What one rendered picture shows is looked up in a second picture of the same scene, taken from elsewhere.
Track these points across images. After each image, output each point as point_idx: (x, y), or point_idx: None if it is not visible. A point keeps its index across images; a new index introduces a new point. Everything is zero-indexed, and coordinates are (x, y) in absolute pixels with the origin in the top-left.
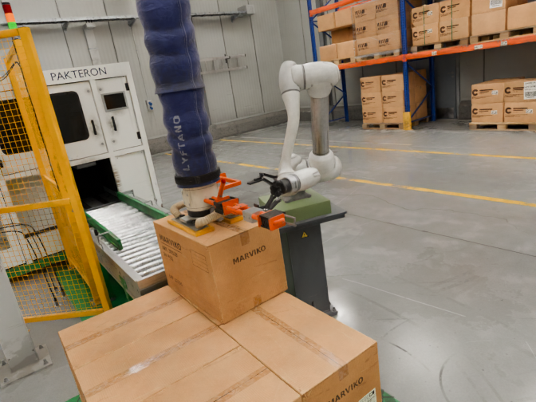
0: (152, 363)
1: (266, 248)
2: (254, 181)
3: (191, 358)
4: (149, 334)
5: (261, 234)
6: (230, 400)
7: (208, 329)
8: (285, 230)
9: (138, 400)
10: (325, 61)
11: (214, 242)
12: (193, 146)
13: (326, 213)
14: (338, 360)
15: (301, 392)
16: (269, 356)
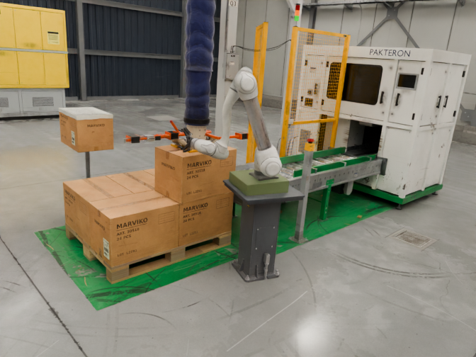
0: (135, 180)
1: (174, 169)
2: (180, 129)
3: (132, 185)
4: None
5: (173, 159)
6: (98, 191)
7: (152, 188)
8: (227, 186)
9: (113, 179)
10: (245, 73)
11: (159, 147)
12: (185, 100)
13: (244, 193)
14: (103, 210)
15: (90, 202)
16: (120, 197)
